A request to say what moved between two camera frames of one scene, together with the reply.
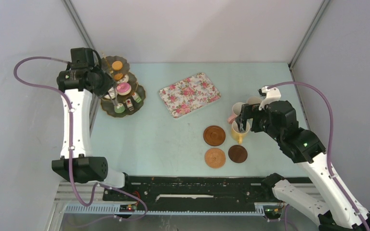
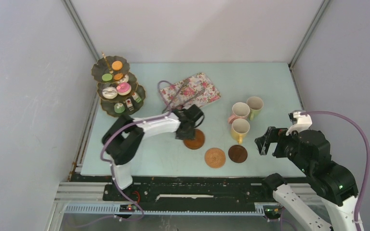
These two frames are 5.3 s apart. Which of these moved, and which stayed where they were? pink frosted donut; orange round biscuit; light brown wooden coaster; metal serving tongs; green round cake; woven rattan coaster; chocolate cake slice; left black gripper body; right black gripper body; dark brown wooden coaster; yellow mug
Moved: light brown wooden coaster; right black gripper body; metal serving tongs; left black gripper body
Stayed: yellow mug; pink frosted donut; green round cake; dark brown wooden coaster; orange round biscuit; chocolate cake slice; woven rattan coaster
